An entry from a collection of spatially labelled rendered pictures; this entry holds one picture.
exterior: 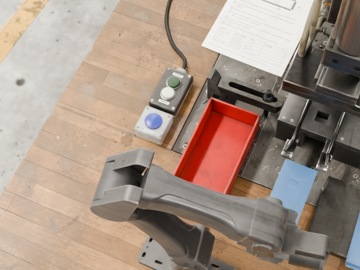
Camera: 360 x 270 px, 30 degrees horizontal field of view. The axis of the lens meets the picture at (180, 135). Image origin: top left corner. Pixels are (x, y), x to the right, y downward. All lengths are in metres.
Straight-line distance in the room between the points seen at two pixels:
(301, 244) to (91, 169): 0.58
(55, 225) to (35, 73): 1.37
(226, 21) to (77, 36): 1.23
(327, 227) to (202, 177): 0.29
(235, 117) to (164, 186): 0.54
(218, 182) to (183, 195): 0.45
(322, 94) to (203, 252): 0.37
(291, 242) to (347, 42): 0.35
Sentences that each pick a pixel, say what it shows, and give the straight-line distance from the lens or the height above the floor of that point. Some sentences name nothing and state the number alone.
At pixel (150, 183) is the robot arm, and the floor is 1.32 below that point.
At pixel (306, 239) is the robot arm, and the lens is 1.13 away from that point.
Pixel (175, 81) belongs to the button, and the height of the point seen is 0.94.
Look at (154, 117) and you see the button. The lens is 1.51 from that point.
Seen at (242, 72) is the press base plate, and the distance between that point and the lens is 1.62.
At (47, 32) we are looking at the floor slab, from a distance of 2.87.
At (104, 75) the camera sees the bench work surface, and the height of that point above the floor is 0.90.
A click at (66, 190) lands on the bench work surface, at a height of 0.90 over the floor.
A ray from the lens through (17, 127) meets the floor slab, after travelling 2.66.
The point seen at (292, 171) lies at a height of 0.99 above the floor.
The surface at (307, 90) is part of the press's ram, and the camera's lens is 1.33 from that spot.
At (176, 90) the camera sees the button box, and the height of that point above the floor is 0.93.
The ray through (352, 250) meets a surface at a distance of 1.43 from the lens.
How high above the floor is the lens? 2.26
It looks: 63 degrees down
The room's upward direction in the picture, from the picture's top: 4 degrees counter-clockwise
